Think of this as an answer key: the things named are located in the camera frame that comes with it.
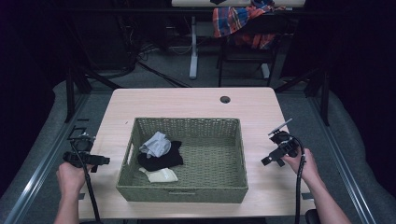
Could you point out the cream cloth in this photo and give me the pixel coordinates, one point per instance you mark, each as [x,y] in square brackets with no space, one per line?
[160,175]

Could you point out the grey cloth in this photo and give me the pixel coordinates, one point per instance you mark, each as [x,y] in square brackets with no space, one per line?
[157,144]

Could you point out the black chair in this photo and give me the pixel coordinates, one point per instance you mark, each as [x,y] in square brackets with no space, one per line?
[249,54]

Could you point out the black seat edge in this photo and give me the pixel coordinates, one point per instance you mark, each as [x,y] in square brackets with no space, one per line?
[312,216]

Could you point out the black cloth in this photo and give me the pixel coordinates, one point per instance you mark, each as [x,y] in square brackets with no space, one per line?
[163,160]

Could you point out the person's left hand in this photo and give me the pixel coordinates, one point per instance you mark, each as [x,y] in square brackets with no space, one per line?
[70,180]

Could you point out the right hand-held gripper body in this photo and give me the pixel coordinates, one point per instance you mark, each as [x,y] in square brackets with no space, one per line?
[285,143]

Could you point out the aluminium floor rail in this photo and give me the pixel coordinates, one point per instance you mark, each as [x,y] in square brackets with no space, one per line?
[337,161]
[43,169]

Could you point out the white desk leg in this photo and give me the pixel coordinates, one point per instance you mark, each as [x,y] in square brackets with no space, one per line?
[265,71]
[193,56]

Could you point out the person's right hand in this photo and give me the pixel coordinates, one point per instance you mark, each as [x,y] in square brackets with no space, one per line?
[306,168]

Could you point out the black metal stand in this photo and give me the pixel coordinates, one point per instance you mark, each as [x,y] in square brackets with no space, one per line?
[325,96]
[70,93]

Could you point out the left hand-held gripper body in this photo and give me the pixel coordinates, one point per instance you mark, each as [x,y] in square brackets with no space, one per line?
[81,146]

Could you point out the green woven basket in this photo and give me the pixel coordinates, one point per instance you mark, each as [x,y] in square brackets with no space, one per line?
[211,174]

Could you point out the plaid cloth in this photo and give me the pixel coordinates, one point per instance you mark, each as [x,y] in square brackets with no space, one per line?
[232,20]

